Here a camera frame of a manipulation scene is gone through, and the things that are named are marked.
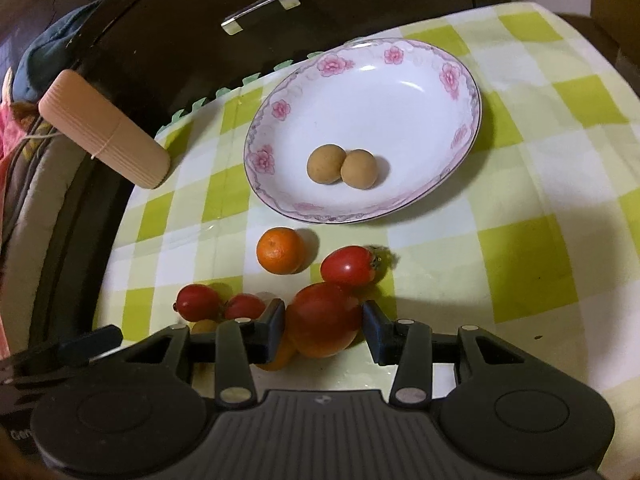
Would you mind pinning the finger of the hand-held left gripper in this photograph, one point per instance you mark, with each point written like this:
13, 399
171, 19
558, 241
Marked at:
85, 344

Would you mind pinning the grey padded cushion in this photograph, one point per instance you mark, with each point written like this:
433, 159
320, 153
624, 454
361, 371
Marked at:
35, 200

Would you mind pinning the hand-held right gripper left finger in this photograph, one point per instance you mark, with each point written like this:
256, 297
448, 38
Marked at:
272, 327

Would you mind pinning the large red tomato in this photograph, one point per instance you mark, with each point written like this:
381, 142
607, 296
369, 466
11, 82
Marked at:
322, 320

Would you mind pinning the blue cloth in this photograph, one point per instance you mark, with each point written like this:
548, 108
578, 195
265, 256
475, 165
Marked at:
45, 50

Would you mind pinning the red tomato with stem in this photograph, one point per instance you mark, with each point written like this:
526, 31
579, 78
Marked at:
347, 266

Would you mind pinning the green white checkered tablecloth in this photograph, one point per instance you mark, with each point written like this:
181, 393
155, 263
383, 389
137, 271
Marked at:
525, 185

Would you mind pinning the dark wooden cabinet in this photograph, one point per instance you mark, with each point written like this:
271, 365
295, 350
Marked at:
175, 5

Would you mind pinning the cardboard box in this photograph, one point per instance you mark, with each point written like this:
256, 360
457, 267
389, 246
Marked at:
617, 5

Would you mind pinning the small red cherry tomato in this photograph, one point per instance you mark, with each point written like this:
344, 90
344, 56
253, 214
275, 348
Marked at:
197, 302

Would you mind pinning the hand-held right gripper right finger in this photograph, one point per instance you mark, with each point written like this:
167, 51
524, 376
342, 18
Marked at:
372, 327

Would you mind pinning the small mandarin orange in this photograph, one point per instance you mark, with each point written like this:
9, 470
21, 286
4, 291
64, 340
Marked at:
280, 251
283, 357

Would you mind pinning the green foam puzzle mat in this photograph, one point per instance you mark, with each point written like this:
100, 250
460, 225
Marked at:
180, 115

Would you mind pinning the white floral-rimmed plate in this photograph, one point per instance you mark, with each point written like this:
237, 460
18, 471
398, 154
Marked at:
390, 110

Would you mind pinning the small orange-red cherry tomato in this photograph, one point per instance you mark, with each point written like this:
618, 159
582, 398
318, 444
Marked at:
245, 306

